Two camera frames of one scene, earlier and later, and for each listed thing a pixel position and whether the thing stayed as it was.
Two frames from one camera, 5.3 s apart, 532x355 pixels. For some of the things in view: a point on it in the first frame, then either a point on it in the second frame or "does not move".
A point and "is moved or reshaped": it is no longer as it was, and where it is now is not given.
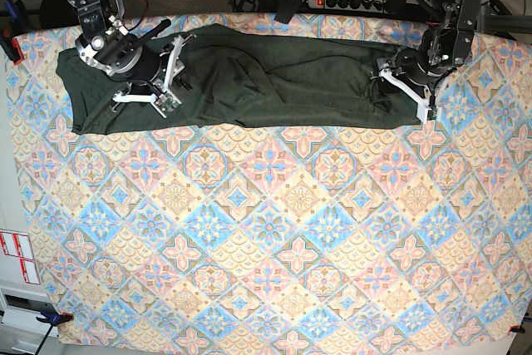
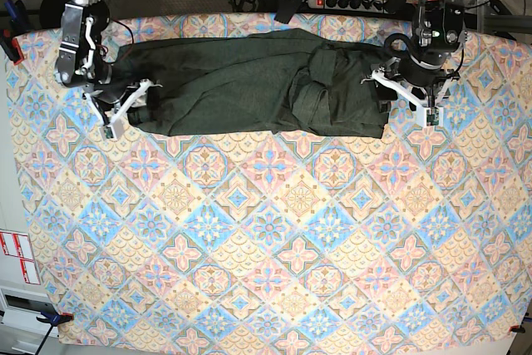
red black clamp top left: [17, 13] does not move
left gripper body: [136, 64] -> [111, 83]
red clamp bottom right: [516, 328] does not move
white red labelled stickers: [18, 244] does not move
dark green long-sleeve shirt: [235, 79] is moved or reshaped
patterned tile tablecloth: [412, 236] does not move
